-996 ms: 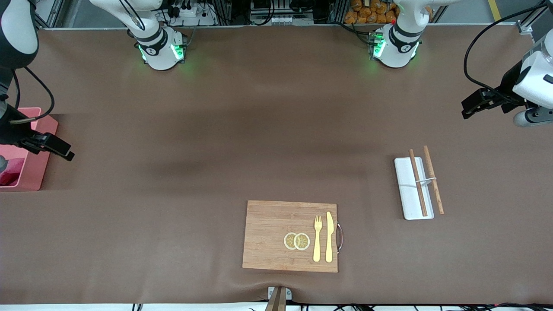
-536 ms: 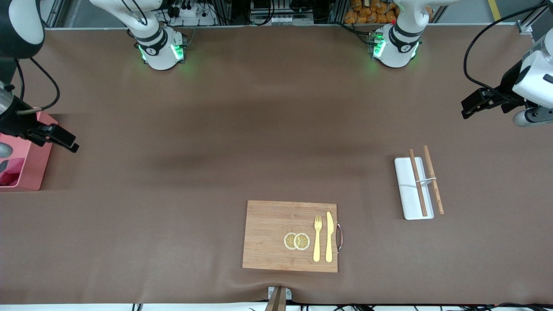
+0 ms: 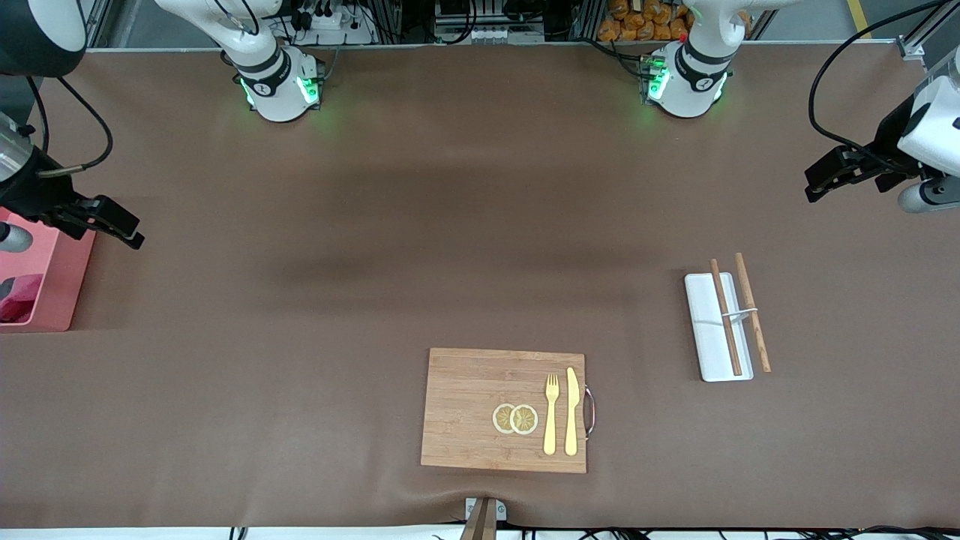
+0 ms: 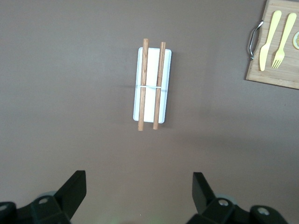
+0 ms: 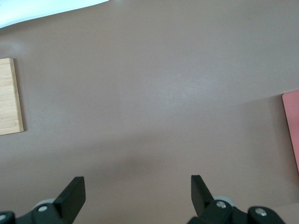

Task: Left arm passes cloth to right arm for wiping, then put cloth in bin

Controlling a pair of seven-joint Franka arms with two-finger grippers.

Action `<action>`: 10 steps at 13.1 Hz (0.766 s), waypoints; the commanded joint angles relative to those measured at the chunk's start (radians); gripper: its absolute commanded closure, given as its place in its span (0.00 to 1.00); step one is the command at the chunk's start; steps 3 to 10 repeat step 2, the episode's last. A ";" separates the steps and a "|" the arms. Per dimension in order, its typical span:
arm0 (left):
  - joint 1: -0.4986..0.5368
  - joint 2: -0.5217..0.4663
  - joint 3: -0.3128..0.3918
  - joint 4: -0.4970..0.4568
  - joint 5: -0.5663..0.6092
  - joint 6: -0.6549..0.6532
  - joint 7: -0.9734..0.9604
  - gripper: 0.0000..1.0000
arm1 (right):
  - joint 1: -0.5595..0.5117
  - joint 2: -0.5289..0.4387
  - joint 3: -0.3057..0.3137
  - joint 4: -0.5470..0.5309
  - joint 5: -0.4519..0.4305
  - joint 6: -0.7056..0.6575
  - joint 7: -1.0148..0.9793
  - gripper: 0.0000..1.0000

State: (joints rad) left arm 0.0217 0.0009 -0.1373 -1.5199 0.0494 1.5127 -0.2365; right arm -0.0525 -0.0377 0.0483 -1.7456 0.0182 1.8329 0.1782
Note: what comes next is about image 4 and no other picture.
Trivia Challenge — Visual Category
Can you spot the white rectangular tray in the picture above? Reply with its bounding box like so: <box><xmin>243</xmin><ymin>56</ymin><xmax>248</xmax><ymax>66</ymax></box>
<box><xmin>132</xmin><ymin>47</ymin><xmax>173</xmax><ymax>124</ymax></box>

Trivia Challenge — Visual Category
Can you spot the yellow plastic knife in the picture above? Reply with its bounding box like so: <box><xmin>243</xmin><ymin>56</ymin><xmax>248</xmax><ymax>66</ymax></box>
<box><xmin>259</xmin><ymin>10</ymin><xmax>283</xmax><ymax>72</ymax></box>

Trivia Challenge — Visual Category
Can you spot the yellow plastic fork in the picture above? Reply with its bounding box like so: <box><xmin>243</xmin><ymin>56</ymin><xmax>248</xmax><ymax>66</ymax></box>
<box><xmin>271</xmin><ymin>13</ymin><xmax>298</xmax><ymax>70</ymax></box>

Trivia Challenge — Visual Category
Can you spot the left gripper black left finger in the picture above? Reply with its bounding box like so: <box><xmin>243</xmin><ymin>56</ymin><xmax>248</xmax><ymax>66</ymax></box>
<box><xmin>0</xmin><ymin>170</ymin><xmax>87</xmax><ymax>224</ymax></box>

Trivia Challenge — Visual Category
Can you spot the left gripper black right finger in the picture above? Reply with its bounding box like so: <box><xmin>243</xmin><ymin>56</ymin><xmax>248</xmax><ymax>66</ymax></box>
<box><xmin>186</xmin><ymin>172</ymin><xmax>289</xmax><ymax>224</ymax></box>

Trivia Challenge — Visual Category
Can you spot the brown table mat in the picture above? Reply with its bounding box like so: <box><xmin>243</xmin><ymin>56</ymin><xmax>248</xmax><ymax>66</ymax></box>
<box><xmin>0</xmin><ymin>0</ymin><xmax>299</xmax><ymax>224</ymax></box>

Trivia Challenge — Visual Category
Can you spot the wooden rod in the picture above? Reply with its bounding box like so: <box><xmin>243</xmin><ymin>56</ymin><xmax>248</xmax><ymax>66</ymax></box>
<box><xmin>137</xmin><ymin>38</ymin><xmax>150</xmax><ymax>132</ymax></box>
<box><xmin>152</xmin><ymin>42</ymin><xmax>167</xmax><ymax>131</ymax></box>

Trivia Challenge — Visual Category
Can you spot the wooden cutting board with handle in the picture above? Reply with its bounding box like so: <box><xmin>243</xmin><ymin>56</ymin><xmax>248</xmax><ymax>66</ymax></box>
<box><xmin>244</xmin><ymin>0</ymin><xmax>299</xmax><ymax>90</ymax></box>

